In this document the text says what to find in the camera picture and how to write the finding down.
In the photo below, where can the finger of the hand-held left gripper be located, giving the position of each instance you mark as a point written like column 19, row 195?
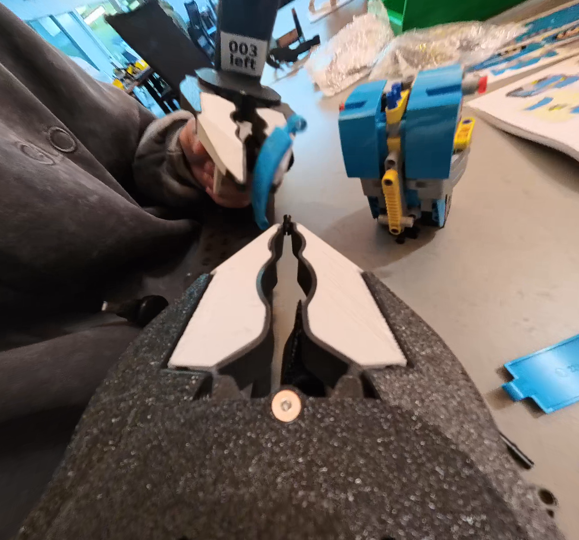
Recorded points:
column 269, row 122
column 221, row 137

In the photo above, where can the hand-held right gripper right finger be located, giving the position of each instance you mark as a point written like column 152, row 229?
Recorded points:
column 353, row 323

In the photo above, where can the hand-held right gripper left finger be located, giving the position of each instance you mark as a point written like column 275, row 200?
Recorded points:
column 217, row 318

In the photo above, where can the narrow blue curved arc piece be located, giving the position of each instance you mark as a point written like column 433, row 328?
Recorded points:
column 267, row 160

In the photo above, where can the blue yellow toy brick model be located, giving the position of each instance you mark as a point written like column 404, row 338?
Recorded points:
column 362, row 142

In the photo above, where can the thin black axle rod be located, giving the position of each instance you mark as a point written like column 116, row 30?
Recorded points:
column 518, row 452

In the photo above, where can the person's left forearm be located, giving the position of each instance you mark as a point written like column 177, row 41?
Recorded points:
column 158, row 156

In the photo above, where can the grey desk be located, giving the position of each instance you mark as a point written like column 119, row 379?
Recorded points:
column 452, row 287

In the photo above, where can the person's left hand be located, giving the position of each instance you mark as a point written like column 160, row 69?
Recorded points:
column 199, row 165

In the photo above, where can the black flat board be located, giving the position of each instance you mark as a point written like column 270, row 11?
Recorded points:
column 154, row 38

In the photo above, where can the blue curved panel piece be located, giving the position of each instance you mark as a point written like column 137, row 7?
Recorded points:
column 552, row 375

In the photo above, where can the white instruction booklet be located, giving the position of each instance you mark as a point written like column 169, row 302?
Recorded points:
column 533, row 110

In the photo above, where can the printed paper sheet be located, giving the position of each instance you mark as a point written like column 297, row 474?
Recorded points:
column 533, row 38

